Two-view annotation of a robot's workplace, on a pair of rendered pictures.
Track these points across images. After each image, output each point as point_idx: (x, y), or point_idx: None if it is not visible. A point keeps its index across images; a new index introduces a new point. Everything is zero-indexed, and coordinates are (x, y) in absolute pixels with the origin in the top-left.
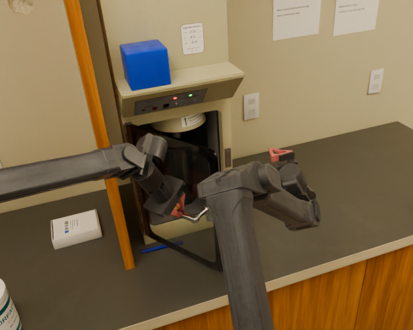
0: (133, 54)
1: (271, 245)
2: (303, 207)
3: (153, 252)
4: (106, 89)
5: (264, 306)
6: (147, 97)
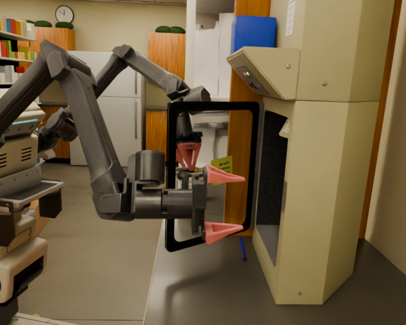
0: (232, 22)
1: (207, 322)
2: (97, 165)
3: (238, 244)
4: (403, 123)
5: (4, 99)
6: (233, 65)
